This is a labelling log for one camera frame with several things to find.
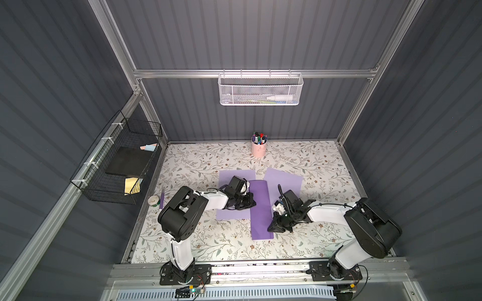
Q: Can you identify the green dot sticker roll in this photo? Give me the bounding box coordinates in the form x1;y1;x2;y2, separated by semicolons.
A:
148;195;160;207

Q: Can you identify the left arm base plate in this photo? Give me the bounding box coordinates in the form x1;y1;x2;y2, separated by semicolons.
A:
159;262;212;286

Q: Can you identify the white wire mesh basket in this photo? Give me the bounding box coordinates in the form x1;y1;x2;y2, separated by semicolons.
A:
218;71;304;106

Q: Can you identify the dark purple paper sheet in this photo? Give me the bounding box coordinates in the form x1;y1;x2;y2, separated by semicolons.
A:
250;180;274;240

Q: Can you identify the aluminium front rail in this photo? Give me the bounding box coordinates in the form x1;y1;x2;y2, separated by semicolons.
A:
106;257;414;289

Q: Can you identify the pastel sticky note stack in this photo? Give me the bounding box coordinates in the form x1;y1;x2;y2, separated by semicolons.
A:
140;144;158;152

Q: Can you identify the black wire wall basket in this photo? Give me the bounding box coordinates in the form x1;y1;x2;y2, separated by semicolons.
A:
70;112;163;205

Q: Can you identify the white perforated vent panel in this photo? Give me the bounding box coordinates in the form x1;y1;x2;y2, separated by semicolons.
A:
114;285;336;300

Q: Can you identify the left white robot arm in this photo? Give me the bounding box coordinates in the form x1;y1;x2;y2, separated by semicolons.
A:
158;176;256;272

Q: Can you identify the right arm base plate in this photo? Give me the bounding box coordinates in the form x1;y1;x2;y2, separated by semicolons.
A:
306;260;363;282

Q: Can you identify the black notebook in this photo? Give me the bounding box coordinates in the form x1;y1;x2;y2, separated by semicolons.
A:
105;147;152;178

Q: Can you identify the yellow sticky note pad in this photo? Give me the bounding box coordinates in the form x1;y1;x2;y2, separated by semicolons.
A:
124;178;143;195

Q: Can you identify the light lavender paper sheet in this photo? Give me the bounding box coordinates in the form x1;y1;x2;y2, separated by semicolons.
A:
264;168;303;204
216;170;256;221

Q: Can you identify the pink pen cup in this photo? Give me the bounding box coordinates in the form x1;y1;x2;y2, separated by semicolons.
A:
251;132;267;158

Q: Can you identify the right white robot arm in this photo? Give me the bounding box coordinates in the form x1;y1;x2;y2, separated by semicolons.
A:
267;186;402;281

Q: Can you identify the white marker in basket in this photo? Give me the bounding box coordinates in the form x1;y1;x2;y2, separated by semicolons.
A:
267;95;294;103

